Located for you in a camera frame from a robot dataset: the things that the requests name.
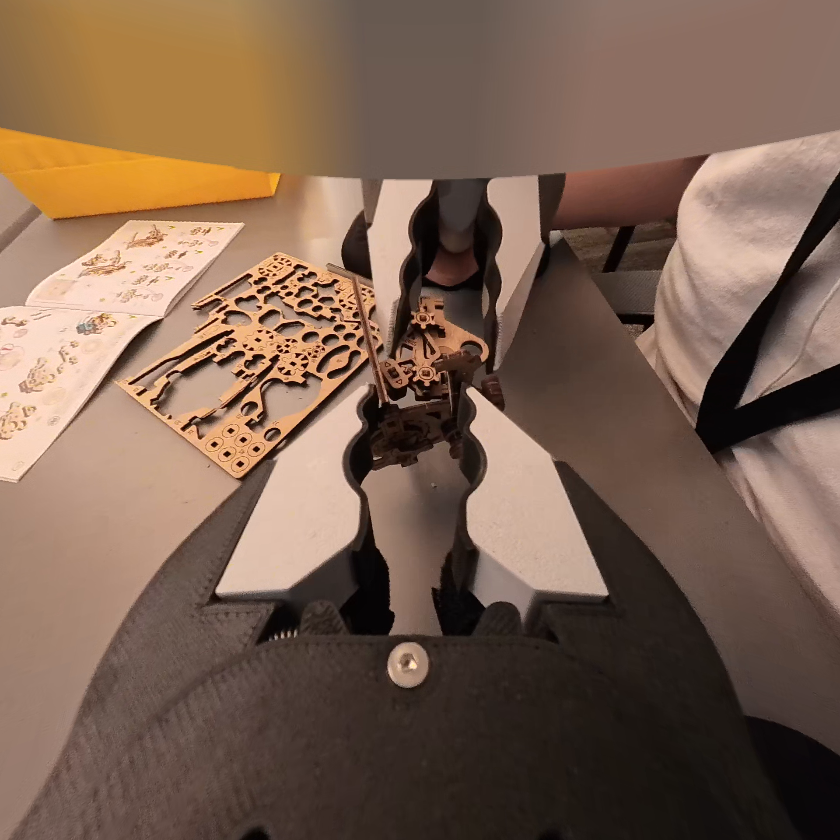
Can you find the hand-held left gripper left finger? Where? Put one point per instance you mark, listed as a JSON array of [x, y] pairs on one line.
[[295, 525]]

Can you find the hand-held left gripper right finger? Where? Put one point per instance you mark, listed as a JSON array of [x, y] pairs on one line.
[[525, 525]]

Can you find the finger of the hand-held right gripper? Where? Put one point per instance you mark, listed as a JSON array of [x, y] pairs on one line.
[[522, 236], [387, 229]]

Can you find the wooden gear model assembly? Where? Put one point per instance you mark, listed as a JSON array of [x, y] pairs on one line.
[[453, 338]]

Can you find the person's right forearm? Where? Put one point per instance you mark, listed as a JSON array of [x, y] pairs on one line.
[[623, 193]]

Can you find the laser-cut wooden parts sheet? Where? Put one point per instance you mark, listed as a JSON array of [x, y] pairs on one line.
[[289, 420]]

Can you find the person's right hand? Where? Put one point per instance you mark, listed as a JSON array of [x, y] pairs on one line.
[[453, 266]]

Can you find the person's white shirt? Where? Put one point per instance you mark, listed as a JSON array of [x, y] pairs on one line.
[[754, 262]]

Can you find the yellow panel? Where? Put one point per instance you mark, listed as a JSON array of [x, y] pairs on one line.
[[131, 190]]

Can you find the illustrated instruction booklet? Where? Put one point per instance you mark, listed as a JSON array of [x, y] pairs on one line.
[[65, 380]]

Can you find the person's black trousers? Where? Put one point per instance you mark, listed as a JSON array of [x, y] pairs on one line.
[[814, 787]]

